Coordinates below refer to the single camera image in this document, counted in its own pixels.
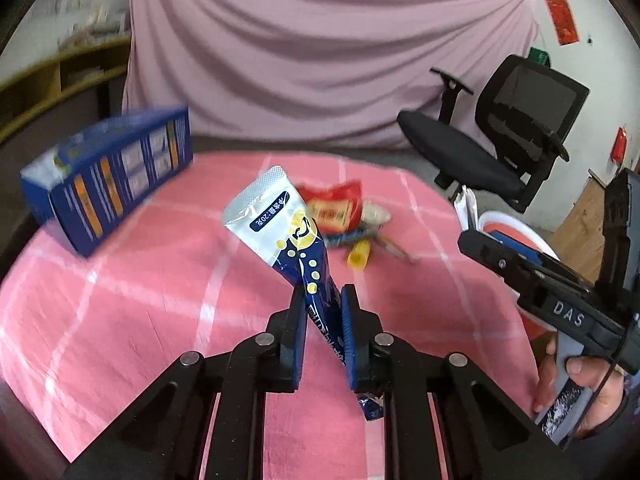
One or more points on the blue cardboard box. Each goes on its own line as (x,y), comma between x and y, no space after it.
(100,195)

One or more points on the beige snack packet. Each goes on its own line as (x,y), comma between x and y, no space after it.
(375,212)

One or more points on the person's right hand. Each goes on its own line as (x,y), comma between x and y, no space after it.
(600,400)

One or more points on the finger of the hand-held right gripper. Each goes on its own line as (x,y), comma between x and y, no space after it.
(565,272)
(500,260)

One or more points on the pile of papers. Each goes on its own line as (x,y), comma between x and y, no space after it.
(95,25)

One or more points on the black office chair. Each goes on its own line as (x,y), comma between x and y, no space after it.
(460,155)

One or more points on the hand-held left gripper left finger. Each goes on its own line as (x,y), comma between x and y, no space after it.
(298,332)

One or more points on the red wall hanging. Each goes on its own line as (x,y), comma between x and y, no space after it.
(620,145)

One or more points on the white red plastic bucket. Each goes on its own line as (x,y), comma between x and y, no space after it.
(520,225)

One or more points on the pink hanging sheet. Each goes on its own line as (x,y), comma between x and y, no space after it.
(300,60)

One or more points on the wooden shelf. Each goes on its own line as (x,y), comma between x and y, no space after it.
(75,75)

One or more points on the yellow plastic tube piece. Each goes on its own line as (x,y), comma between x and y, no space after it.
(361,254)

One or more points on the person's right forearm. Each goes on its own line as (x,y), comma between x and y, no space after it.
(615,450)

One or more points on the blue candy wrapper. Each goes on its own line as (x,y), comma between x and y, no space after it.
(350,237)

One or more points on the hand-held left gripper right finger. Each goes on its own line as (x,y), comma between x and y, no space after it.
(350,340)

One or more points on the red wall paper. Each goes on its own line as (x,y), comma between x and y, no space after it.
(562,22)

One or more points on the blue white ice cream wrapper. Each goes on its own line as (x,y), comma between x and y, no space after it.
(295,240)

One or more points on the red snack packet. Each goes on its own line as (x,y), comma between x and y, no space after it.
(330,210)

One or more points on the white paper wrapper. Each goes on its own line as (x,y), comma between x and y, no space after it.
(466,207)

